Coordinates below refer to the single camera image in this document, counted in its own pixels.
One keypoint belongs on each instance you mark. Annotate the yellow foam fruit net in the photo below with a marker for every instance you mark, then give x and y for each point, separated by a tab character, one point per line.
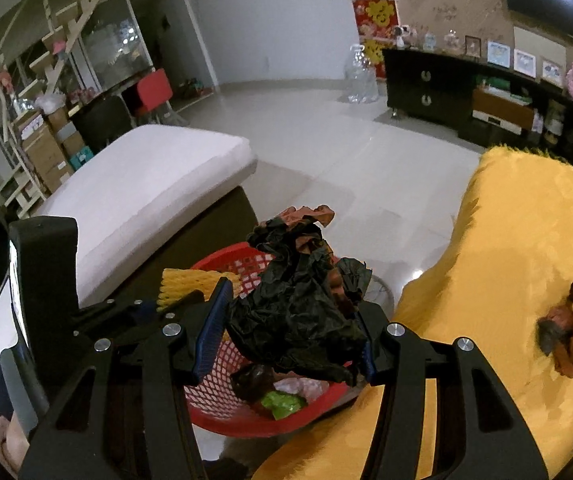
186	282

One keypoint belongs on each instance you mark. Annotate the blue picture frame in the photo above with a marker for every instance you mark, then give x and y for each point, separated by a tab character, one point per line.
498	53

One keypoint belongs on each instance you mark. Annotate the glass snow globe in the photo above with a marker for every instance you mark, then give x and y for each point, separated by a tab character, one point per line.
450	39

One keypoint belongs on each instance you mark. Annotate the yellow patterned tablecloth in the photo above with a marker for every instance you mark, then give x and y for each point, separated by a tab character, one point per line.
516	240

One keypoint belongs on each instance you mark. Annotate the black television cabinet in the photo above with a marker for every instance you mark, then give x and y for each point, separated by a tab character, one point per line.
426	90

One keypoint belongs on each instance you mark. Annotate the white robot toy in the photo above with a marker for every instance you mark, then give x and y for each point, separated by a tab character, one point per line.
402	35

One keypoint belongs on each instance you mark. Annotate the clear plastic bag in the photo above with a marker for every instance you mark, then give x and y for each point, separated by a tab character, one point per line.
301	387

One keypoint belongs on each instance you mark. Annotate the dark crumpled wrapper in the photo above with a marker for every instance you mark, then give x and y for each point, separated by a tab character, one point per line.
254	377

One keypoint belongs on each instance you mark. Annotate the wooden staircase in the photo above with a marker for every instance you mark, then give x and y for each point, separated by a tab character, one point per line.
51	45

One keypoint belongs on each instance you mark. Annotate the red plastic mesh basket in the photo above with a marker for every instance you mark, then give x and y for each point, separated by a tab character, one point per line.
216	390

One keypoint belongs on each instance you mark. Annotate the stack of cardboard boxes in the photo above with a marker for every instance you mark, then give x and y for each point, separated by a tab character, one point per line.
46	150

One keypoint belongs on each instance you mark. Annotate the brown drawer box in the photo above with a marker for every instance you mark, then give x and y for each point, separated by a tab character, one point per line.
503	107

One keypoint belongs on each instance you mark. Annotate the clear water jug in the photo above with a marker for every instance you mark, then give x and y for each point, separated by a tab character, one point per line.
361	77

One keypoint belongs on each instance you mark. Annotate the green wrapper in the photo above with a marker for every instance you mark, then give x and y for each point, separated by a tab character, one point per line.
281	405

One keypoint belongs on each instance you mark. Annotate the small pale figurine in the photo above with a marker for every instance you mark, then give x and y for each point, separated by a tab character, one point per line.
429	40

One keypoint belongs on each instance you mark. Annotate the dark picture frame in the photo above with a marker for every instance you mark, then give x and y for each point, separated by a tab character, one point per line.
472	46

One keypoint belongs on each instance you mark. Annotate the black plastic bag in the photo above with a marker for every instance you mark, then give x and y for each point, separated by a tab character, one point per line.
296	310

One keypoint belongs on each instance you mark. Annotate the red chair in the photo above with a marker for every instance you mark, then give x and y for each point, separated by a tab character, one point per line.
154	91

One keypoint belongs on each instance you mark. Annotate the white cushioned ottoman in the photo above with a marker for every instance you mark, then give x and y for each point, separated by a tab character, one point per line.
156	185

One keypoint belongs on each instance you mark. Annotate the black chair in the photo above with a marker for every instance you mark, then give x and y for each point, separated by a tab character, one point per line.
104	122

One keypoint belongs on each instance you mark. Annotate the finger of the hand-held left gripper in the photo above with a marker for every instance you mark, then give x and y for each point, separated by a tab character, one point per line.
186	305
116	310

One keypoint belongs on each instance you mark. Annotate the red festive wall poster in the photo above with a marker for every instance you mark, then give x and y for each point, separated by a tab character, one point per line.
374	17

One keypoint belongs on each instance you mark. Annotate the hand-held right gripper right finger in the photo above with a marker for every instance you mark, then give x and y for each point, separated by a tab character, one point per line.
372	365

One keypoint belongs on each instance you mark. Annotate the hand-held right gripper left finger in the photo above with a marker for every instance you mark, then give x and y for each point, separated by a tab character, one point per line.
211	325

